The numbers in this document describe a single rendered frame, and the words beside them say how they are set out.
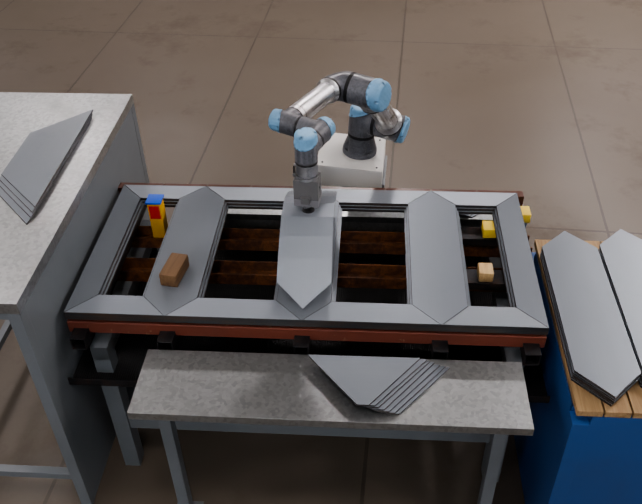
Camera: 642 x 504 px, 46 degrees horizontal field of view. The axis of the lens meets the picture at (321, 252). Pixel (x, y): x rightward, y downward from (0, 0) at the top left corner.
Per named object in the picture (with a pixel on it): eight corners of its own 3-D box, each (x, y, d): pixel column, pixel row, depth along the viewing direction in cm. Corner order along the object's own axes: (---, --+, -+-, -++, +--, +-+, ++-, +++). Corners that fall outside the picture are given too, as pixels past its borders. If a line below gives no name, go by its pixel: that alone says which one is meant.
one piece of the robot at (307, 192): (288, 175, 243) (291, 216, 253) (315, 178, 241) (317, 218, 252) (294, 159, 250) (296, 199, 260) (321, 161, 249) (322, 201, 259)
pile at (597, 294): (718, 415, 214) (725, 402, 211) (576, 410, 217) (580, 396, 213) (644, 242, 276) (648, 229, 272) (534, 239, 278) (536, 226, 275)
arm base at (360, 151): (347, 139, 339) (349, 120, 333) (380, 145, 336) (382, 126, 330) (338, 156, 328) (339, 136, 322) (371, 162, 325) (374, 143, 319)
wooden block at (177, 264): (177, 287, 253) (175, 276, 250) (160, 285, 254) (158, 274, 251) (189, 265, 262) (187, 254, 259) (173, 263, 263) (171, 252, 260)
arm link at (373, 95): (383, 113, 326) (351, 66, 274) (415, 122, 321) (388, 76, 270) (373, 139, 326) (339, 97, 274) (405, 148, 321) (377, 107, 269)
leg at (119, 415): (140, 465, 298) (106, 348, 255) (125, 465, 299) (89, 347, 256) (144, 453, 303) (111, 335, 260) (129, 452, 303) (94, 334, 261)
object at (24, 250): (19, 314, 221) (16, 304, 218) (-176, 307, 224) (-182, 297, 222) (133, 102, 321) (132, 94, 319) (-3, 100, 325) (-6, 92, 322)
